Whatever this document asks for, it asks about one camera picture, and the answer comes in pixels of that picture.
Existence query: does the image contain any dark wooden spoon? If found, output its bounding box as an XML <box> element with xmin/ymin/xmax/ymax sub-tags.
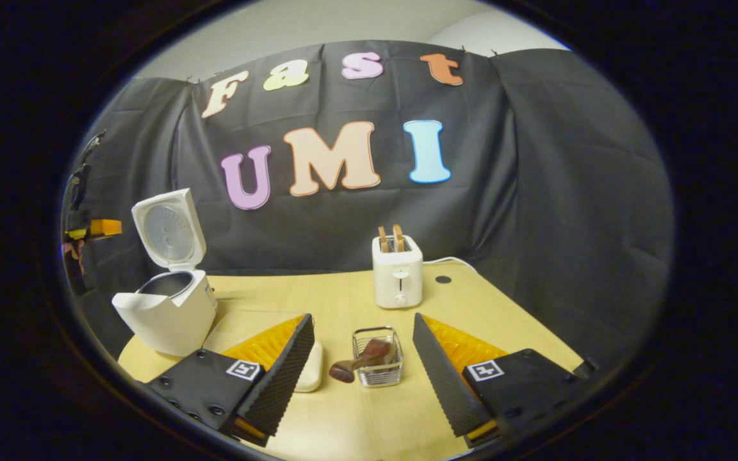
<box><xmin>329</xmin><ymin>338</ymin><xmax>397</xmax><ymax>384</ymax></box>

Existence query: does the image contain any white rice cooker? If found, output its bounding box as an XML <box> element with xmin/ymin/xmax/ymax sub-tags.
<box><xmin>111</xmin><ymin>188</ymin><xmax>218</xmax><ymax>357</ymax></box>

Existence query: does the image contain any black backdrop cloth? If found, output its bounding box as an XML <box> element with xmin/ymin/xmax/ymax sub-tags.
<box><xmin>61</xmin><ymin>40</ymin><xmax>674</xmax><ymax>359</ymax></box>

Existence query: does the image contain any white toaster cable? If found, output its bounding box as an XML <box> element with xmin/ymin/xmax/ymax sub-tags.
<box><xmin>422</xmin><ymin>256</ymin><xmax>476</xmax><ymax>273</ymax></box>

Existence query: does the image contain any clear chopstick holder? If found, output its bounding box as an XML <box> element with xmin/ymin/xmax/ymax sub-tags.
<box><xmin>352</xmin><ymin>327</ymin><xmax>404</xmax><ymax>388</ymax></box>

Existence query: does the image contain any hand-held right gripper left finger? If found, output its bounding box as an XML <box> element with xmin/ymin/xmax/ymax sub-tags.
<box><xmin>145</xmin><ymin>313</ymin><xmax>315</xmax><ymax>448</ymax></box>

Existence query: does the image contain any white rice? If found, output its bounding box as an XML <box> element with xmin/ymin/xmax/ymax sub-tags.
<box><xmin>297</xmin><ymin>343</ymin><xmax>322</xmax><ymax>390</ymax></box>

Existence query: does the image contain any white toaster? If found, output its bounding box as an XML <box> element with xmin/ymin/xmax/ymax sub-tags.
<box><xmin>372</xmin><ymin>234</ymin><xmax>423</xmax><ymax>309</ymax></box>

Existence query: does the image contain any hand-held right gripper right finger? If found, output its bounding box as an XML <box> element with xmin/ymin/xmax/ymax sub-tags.
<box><xmin>413</xmin><ymin>312</ymin><xmax>591</xmax><ymax>449</ymax></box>

